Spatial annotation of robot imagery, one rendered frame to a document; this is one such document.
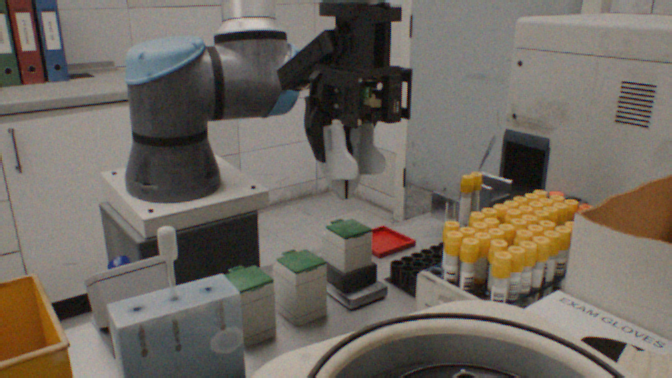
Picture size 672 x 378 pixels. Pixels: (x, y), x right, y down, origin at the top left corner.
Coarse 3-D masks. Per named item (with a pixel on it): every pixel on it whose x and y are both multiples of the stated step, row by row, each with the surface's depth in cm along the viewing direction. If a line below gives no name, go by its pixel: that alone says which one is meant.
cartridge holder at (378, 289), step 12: (372, 264) 65; (336, 276) 64; (348, 276) 63; (360, 276) 64; (372, 276) 66; (336, 288) 65; (348, 288) 64; (360, 288) 65; (372, 288) 65; (384, 288) 65; (348, 300) 63; (360, 300) 63; (372, 300) 64
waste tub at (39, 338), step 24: (0, 288) 48; (24, 288) 50; (0, 312) 49; (24, 312) 50; (48, 312) 44; (0, 336) 49; (24, 336) 51; (48, 336) 48; (0, 360) 50; (24, 360) 38; (48, 360) 40
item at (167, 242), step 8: (160, 232) 43; (168, 232) 43; (160, 240) 43; (168, 240) 43; (176, 240) 44; (160, 248) 44; (168, 248) 44; (176, 248) 44; (168, 256) 44; (176, 256) 44
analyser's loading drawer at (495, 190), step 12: (492, 180) 85; (504, 180) 83; (516, 180) 93; (432, 192) 82; (480, 192) 82; (492, 192) 86; (504, 192) 84; (516, 192) 87; (528, 192) 87; (432, 204) 82; (444, 204) 80; (480, 204) 82; (492, 204) 81; (432, 216) 83; (444, 216) 81
